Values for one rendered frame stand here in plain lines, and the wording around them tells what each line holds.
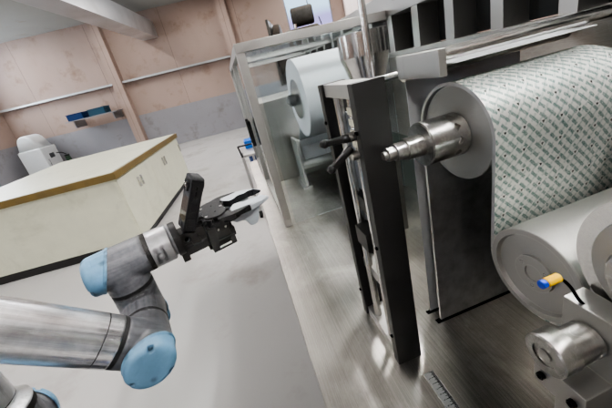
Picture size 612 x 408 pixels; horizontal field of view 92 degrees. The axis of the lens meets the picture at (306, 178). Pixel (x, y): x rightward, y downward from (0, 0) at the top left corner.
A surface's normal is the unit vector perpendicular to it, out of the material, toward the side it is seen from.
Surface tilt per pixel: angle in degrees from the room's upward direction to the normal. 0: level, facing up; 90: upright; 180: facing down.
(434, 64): 90
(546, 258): 90
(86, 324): 56
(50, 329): 63
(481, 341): 0
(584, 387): 0
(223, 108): 90
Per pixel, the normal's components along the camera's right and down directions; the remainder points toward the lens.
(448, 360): -0.22, -0.91
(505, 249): -0.94, 0.30
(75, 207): 0.15, 0.31
